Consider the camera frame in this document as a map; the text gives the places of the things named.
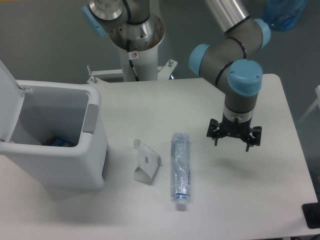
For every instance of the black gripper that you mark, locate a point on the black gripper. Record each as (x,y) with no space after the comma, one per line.
(235,129)

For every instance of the crushed clear plastic bottle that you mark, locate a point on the crushed clear plastic bottle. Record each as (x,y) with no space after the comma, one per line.
(180,170)

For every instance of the white paper carton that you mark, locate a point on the white paper carton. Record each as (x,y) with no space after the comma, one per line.
(148,161)

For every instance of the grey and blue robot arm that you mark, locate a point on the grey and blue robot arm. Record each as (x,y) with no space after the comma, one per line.
(227,66)

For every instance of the white open trash can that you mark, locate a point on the white open trash can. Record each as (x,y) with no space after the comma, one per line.
(33,111)

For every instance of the black device at table edge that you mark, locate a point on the black device at table edge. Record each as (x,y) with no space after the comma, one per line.
(311,212)

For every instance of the blue water jug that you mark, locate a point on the blue water jug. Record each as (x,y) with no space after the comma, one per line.
(282,15)

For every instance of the white frame at right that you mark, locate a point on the white frame at right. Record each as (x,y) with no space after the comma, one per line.
(315,104)

